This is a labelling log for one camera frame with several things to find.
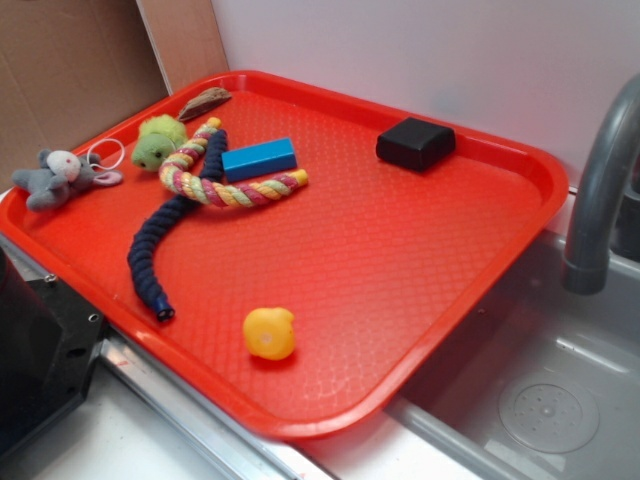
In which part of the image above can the red plastic tray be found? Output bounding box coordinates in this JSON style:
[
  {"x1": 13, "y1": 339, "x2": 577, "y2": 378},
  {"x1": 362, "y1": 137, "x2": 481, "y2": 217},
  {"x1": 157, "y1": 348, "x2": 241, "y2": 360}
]
[{"x1": 1, "y1": 71, "x2": 568, "y2": 440}]

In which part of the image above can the blue rectangular block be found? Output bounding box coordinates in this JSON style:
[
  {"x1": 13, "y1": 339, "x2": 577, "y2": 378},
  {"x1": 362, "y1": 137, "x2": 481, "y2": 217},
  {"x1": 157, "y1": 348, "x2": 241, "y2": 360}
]
[{"x1": 222, "y1": 138, "x2": 297, "y2": 182}]

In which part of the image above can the yellow rubber duck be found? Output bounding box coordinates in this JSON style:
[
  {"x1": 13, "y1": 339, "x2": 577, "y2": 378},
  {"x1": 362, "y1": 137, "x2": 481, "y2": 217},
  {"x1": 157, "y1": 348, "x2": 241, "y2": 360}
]
[{"x1": 243, "y1": 307, "x2": 296, "y2": 361}]

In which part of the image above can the black square box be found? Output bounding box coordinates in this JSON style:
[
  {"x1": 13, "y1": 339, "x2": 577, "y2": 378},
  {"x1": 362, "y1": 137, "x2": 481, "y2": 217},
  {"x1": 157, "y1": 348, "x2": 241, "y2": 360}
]
[{"x1": 375, "y1": 117, "x2": 456, "y2": 172}]

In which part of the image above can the brown wooden piece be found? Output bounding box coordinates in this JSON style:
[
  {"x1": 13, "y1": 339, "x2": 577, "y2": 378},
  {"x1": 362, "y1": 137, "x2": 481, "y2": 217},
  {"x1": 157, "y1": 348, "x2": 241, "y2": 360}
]
[{"x1": 177, "y1": 87, "x2": 232, "y2": 122}]

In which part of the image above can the green plush toy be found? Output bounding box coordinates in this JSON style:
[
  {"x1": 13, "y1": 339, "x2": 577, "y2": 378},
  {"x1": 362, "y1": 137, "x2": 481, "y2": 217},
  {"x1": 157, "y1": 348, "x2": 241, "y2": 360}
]
[{"x1": 131, "y1": 114, "x2": 187, "y2": 172}]

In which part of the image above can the white elastic loop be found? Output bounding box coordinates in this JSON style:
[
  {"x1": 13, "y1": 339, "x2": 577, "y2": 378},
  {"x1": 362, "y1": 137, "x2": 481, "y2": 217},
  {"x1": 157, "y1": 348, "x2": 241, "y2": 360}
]
[{"x1": 87, "y1": 138, "x2": 126, "y2": 171}]

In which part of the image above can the gray plastic sink basin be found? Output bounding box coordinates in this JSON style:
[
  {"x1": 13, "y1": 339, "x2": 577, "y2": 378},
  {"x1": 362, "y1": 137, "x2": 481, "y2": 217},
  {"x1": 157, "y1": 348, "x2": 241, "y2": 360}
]
[{"x1": 388, "y1": 233, "x2": 639, "y2": 479}]

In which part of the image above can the gray plush mouse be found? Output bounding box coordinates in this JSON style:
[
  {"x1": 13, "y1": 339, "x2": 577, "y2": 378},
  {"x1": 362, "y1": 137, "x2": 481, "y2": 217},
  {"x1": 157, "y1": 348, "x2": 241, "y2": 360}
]
[{"x1": 11, "y1": 149, "x2": 123, "y2": 213}]

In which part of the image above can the gray plastic faucet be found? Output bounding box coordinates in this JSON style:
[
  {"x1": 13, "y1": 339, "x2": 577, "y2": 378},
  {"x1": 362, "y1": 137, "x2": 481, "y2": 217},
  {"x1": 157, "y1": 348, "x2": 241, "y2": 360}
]
[{"x1": 561, "y1": 75, "x2": 639, "y2": 295}]

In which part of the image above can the brown cardboard panel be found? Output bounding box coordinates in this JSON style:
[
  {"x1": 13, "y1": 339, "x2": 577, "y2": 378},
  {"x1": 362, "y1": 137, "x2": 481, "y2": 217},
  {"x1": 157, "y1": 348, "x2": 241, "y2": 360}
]
[{"x1": 1, "y1": 1, "x2": 228, "y2": 190}]

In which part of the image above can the multicolor twisted rope toy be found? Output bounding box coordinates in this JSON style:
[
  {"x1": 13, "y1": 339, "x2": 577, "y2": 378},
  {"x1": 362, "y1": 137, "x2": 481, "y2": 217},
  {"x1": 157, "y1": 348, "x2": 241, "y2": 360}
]
[{"x1": 158, "y1": 117, "x2": 308, "y2": 208}]

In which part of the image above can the navy blue braided rope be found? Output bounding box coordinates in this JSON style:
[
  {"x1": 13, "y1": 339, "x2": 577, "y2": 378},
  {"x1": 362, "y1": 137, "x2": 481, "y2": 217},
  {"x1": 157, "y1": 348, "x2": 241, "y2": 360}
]
[{"x1": 127, "y1": 128, "x2": 229, "y2": 323}]

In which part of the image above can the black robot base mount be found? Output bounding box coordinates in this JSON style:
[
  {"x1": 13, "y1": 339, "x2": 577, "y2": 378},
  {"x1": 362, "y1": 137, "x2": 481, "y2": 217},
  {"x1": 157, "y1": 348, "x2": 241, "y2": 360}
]
[{"x1": 1, "y1": 253, "x2": 105, "y2": 459}]

